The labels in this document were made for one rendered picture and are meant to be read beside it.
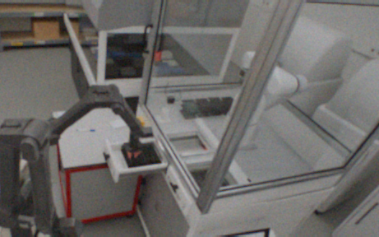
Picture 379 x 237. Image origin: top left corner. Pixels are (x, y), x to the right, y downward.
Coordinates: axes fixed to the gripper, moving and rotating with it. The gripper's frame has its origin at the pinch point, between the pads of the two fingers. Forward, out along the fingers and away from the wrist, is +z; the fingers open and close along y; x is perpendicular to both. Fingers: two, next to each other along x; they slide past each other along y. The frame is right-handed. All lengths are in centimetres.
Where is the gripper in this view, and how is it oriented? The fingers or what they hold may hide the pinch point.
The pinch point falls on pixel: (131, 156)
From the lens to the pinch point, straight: 171.7
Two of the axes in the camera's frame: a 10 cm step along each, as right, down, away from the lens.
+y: -9.5, 1.4, -2.7
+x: 2.9, 6.6, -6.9
